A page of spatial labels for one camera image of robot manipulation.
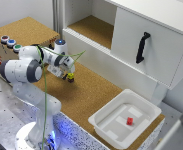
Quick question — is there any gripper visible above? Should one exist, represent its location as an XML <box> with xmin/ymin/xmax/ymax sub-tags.
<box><xmin>47</xmin><ymin>63</ymin><xmax>76</xmax><ymax>80</ymax></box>

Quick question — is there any yellow block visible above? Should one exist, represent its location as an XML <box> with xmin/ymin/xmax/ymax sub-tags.
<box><xmin>67</xmin><ymin>72</ymin><xmax>75</xmax><ymax>81</ymax></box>

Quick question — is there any pink block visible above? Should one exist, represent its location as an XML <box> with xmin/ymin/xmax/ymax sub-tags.
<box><xmin>125</xmin><ymin>116</ymin><xmax>135</xmax><ymax>126</ymax></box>

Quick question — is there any white cabinet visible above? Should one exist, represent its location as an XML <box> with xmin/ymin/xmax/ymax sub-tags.
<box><xmin>61</xmin><ymin>0</ymin><xmax>183</xmax><ymax>107</ymax></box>

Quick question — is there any green button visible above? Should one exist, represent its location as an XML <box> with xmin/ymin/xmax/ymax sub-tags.
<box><xmin>12</xmin><ymin>43</ymin><xmax>23</xmax><ymax>54</ymax></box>

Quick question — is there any wooden drawer box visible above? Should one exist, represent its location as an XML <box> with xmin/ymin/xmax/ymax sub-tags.
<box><xmin>0</xmin><ymin>16</ymin><xmax>62</xmax><ymax>80</ymax></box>

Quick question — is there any blue button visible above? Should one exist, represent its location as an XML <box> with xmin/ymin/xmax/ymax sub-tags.
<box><xmin>6</xmin><ymin>38</ymin><xmax>17</xmax><ymax>48</ymax></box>

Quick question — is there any red button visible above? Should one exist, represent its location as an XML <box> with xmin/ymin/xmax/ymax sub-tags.
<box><xmin>0</xmin><ymin>34</ymin><xmax>10</xmax><ymax>45</ymax></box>

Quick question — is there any white plastic box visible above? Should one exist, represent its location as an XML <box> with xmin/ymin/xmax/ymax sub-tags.
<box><xmin>87</xmin><ymin>88</ymin><xmax>163</xmax><ymax>150</ymax></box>

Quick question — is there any white sliding door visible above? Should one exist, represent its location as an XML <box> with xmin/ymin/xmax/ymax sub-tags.
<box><xmin>110</xmin><ymin>6</ymin><xmax>183</xmax><ymax>90</ymax></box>

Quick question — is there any green cable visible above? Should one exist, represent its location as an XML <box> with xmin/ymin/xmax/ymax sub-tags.
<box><xmin>35</xmin><ymin>44</ymin><xmax>87</xmax><ymax>150</ymax></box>

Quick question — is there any black door handle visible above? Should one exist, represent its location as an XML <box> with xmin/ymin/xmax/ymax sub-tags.
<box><xmin>135</xmin><ymin>31</ymin><xmax>152</xmax><ymax>65</ymax></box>

